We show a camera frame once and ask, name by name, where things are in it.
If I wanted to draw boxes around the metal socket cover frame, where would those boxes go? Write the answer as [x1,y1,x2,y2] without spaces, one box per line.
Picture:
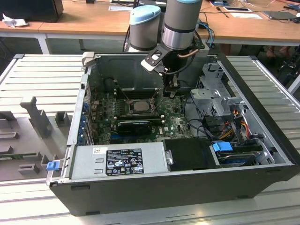
[151,88,166,113]

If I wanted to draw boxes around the silver topped CPU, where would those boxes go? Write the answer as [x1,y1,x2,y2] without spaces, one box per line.
[131,100,153,113]

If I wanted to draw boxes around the RAM slot with white clips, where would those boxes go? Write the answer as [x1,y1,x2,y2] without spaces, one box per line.
[114,88,160,92]
[114,92,160,97]

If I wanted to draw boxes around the silver metal drive cage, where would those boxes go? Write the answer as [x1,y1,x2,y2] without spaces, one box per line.
[189,61,249,125]

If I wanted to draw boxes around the green motherboard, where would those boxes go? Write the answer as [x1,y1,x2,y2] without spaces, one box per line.
[90,89,203,145]

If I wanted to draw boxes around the black graphics card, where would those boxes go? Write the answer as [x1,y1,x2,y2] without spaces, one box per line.
[116,120,153,136]

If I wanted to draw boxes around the blue booklet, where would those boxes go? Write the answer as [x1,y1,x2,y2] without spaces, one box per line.
[209,0,230,7]

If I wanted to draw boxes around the white paper sheet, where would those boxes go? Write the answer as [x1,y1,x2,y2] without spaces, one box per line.
[108,4,134,12]
[229,12,263,20]

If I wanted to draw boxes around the black smartphone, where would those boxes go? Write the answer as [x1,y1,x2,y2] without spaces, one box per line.
[222,6,253,13]

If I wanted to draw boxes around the grey plastic case latch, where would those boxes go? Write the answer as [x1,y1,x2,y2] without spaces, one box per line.
[81,52,96,69]

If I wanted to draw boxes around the black plastic shroud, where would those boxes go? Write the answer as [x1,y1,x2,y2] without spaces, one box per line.
[162,137,222,172]

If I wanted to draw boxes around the long wooden desk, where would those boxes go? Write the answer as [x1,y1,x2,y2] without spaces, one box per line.
[37,0,300,47]

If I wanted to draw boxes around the hard disk in blue carrier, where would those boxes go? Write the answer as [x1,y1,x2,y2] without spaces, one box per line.
[211,141,262,168]

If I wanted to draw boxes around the person bare feet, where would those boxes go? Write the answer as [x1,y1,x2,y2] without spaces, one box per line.
[266,45,293,58]

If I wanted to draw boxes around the black office chair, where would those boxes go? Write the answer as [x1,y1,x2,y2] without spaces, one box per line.
[277,45,300,88]

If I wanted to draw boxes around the grey power supply unit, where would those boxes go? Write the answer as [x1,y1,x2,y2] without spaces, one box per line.
[69,142,170,180]

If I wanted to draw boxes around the black open PC case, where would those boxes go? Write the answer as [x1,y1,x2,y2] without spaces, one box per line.
[45,52,296,217]

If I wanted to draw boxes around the grey parts rack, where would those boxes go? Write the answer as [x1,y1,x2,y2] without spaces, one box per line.
[0,96,76,181]

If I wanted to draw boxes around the black box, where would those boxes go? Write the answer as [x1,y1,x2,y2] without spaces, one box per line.
[0,0,64,23]

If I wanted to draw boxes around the short wooden desk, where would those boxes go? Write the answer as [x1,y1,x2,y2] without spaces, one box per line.
[0,14,58,56]

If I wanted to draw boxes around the blue plastic latch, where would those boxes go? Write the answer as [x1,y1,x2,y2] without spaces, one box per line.
[46,161,60,172]

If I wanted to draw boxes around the crumpled white paper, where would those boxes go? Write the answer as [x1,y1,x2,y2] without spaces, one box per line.
[1,13,29,29]

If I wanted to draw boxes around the green RAM stick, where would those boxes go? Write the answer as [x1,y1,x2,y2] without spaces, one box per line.
[0,152,38,160]

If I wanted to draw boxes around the brown wrist cable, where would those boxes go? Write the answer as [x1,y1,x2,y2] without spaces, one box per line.
[177,49,197,60]

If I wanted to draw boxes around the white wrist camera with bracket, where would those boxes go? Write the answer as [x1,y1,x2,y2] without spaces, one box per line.
[140,44,171,74]

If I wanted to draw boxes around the small grey wrist camera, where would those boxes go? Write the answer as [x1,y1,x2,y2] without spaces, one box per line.
[195,43,210,57]

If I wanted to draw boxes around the blue cables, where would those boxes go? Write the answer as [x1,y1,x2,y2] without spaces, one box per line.
[198,20,215,48]

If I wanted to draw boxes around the black cable bundle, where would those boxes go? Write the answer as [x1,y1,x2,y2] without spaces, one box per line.
[181,93,222,140]

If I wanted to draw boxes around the yellow red wire bundle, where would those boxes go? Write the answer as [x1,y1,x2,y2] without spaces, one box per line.
[220,109,251,141]

